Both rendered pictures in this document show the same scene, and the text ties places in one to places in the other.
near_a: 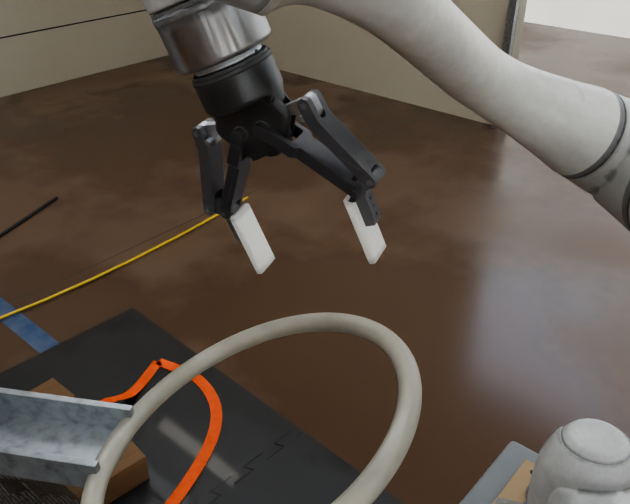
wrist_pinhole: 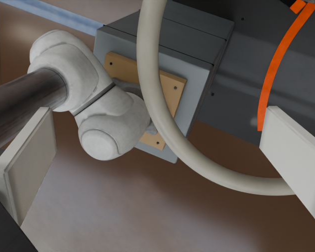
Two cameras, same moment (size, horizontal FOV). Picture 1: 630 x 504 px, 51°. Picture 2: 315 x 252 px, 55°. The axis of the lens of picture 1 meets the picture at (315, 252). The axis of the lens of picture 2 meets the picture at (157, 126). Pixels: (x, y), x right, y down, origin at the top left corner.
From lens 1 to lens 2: 0.55 m
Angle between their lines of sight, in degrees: 45
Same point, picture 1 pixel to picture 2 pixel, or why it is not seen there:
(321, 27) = not seen: outside the picture
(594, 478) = (95, 120)
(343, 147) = not seen: outside the picture
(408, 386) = (153, 105)
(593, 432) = (100, 149)
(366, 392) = (295, 208)
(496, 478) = not seen: hidden behind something
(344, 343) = not seen: outside the picture
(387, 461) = (142, 20)
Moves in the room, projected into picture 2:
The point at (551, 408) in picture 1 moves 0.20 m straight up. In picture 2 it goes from (191, 211) to (185, 231)
